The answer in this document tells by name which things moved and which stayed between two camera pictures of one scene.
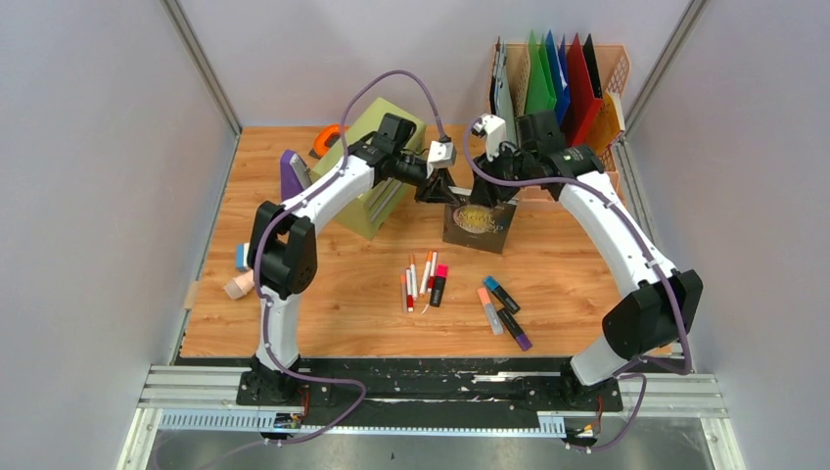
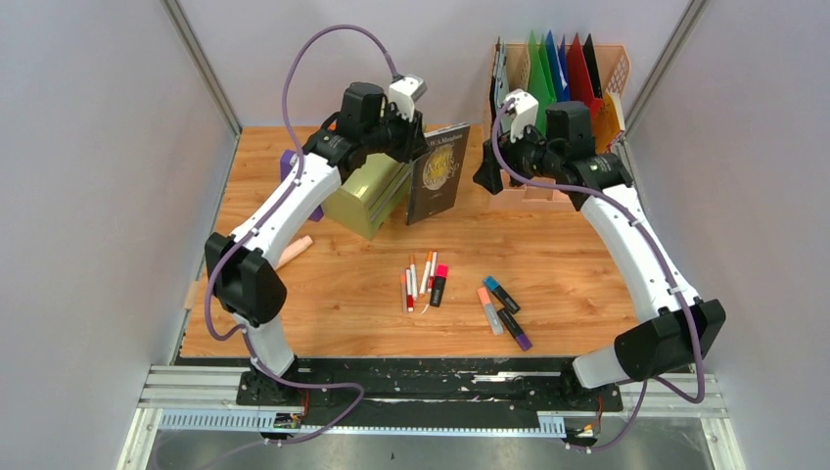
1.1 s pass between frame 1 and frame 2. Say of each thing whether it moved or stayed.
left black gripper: moved
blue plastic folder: stayed
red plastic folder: stayed
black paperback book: moved
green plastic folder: stayed
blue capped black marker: stayed
